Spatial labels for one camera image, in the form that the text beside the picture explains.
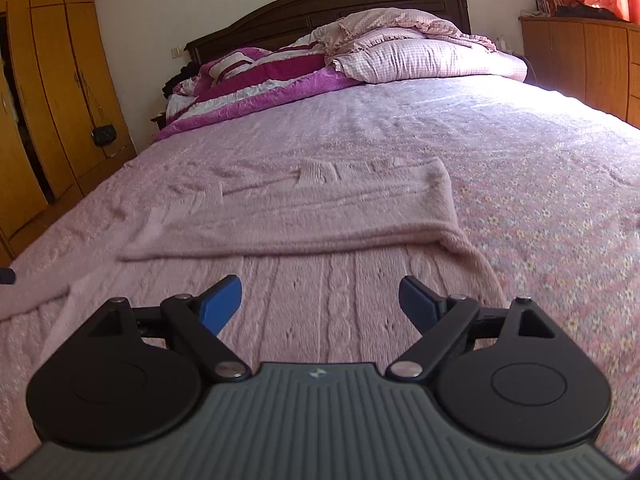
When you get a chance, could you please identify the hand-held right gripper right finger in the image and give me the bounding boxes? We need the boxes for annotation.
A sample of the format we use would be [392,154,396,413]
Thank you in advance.
[385,275,559,381]

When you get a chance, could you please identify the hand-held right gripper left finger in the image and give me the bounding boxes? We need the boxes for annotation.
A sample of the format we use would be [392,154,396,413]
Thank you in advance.
[87,275,252,384]

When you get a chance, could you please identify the pink cable knit sweater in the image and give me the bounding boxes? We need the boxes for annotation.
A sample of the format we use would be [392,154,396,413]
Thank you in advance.
[0,155,507,461]

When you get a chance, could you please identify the dark clothes pile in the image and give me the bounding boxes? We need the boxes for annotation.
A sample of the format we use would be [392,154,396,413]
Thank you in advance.
[162,62,202,99]

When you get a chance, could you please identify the bed with floral pink sheet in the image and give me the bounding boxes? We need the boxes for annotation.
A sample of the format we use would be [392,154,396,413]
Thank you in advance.
[0,72,640,461]

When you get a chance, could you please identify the black handbag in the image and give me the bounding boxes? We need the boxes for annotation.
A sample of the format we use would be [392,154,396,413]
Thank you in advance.
[75,60,119,147]

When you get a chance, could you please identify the wooden wardrobe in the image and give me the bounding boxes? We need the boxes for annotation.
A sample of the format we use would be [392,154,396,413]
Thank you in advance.
[0,0,139,261]

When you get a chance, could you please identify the magenta and white quilt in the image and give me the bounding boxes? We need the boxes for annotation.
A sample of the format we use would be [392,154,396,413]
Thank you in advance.
[152,45,362,142]

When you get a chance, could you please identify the pink checked pillow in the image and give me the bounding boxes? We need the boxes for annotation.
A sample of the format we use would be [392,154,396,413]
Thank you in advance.
[331,39,529,84]

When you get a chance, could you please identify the pink checkered pillow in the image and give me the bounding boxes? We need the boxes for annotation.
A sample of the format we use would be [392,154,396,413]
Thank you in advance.
[307,7,498,56]

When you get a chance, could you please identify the wooden cabinet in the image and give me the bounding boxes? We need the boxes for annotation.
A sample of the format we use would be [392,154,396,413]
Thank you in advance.
[518,15,640,128]

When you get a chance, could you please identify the dark wooden headboard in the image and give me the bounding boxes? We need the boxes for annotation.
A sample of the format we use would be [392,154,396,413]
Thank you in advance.
[185,0,473,66]

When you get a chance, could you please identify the dark cloth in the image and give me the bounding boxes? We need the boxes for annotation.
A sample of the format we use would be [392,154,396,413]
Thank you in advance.
[555,4,627,22]

